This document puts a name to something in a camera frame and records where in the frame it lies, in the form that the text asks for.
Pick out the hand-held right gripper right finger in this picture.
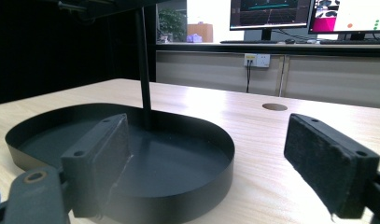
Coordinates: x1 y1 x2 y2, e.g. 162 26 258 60
283 113 380 220

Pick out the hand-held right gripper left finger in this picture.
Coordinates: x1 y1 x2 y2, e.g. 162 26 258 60
61 113 132 218

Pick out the black oval tray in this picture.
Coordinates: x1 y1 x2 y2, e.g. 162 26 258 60
5 0 236 224

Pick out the black curtain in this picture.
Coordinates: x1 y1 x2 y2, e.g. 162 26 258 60
0 0 157 106

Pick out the dark desk counter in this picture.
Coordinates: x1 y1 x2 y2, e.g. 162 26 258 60
155 42 380 58

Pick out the black keyboard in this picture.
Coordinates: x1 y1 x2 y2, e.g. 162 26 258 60
219 39 279 45
319 38 380 46

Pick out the computer monitor with white screen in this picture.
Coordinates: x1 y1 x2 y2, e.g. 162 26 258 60
308 0 380 41

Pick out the computer monitor with dark screen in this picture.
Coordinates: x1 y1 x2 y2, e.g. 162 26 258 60
229 0 315 41

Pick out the purple object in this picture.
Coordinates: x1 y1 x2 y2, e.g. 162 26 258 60
186 33 204 44

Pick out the green potted plant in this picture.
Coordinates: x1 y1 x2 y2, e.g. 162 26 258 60
157 7 188 44

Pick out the brown cardboard box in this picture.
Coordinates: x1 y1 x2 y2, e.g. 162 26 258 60
186 22 215 44

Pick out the black power cable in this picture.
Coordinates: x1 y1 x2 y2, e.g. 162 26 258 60
246 60 252 94

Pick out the white wall socket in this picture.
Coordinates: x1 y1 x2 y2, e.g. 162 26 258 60
243 52 272 69

